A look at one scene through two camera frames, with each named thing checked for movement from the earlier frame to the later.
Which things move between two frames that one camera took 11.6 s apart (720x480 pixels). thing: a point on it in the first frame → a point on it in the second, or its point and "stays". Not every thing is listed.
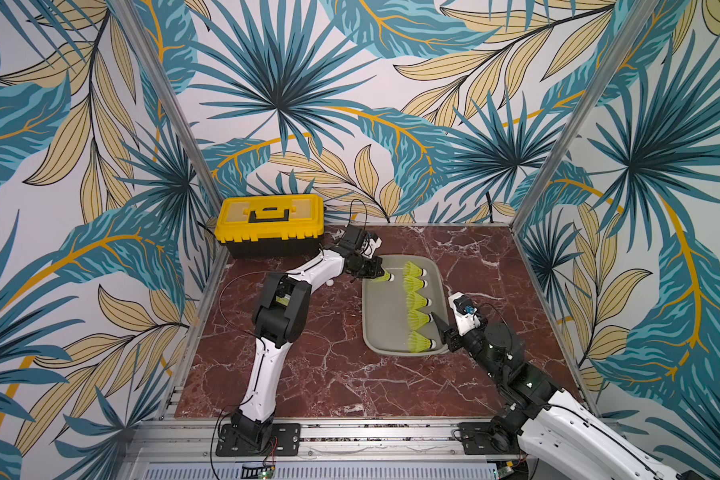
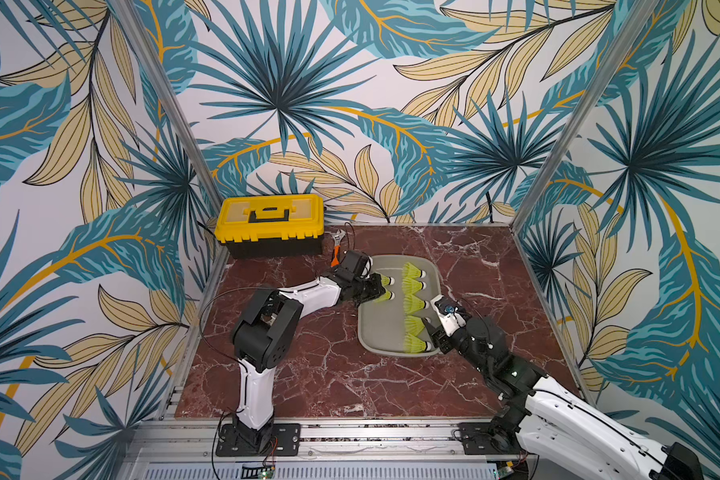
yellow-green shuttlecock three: (415, 301) stays
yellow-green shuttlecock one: (412, 284) stays
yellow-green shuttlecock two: (411, 270) stays
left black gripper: (373, 272) → (377, 289)
